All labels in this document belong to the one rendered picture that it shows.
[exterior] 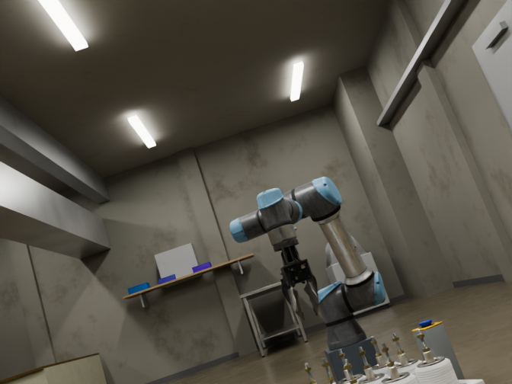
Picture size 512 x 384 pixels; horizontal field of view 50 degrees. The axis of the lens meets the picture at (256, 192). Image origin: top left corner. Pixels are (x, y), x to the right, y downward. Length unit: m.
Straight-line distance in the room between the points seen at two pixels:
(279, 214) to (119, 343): 8.01
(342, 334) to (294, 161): 7.41
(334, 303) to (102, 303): 7.55
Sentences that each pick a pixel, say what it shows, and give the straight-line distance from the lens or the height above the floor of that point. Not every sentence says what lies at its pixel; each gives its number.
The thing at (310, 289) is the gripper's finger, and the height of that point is 0.53.
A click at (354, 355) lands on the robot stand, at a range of 2.14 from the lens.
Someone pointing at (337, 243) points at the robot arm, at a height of 0.66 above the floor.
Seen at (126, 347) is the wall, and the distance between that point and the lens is 9.38.
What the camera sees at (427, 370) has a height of 0.24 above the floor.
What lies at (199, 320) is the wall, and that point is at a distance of 9.16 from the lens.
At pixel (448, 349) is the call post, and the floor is 0.23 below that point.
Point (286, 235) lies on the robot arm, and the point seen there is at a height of 0.69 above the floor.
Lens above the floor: 0.51
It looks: 12 degrees up
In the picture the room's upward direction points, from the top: 19 degrees counter-clockwise
